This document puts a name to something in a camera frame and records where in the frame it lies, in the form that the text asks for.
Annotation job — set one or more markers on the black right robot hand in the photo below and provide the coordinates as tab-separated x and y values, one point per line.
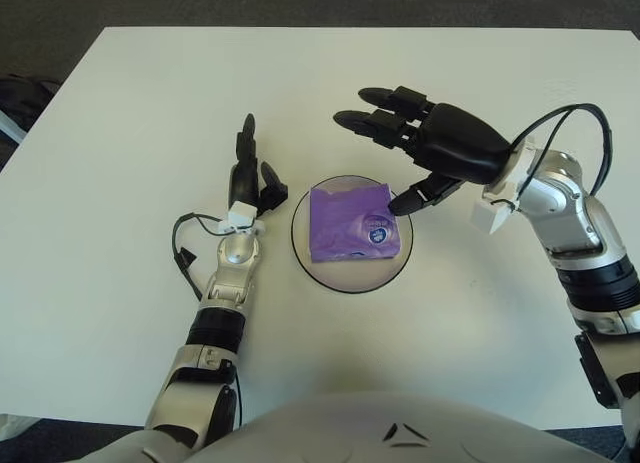
460	143

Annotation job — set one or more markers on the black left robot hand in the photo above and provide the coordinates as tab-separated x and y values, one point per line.
242	183

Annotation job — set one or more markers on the purple tissue paper pack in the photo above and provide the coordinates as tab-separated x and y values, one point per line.
340	223

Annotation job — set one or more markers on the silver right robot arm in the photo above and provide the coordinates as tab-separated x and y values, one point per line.
565	208

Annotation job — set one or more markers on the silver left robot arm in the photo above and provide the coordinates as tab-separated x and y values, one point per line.
237	253

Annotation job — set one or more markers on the white plate with black rim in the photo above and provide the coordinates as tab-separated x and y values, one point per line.
350	278

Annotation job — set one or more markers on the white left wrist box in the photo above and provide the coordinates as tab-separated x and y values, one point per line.
240	214

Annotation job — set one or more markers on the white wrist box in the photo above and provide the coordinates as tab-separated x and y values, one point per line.
240	214
485	215

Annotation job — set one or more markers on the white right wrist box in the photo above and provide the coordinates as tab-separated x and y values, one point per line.
485	215

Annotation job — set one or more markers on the black bag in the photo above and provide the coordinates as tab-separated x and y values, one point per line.
25	98

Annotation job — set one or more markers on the white flat board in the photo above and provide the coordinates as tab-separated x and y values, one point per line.
10	128

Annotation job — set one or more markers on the grey robot torso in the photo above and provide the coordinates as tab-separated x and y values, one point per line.
320	433

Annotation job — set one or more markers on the white floor object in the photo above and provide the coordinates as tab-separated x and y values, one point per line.
12	420

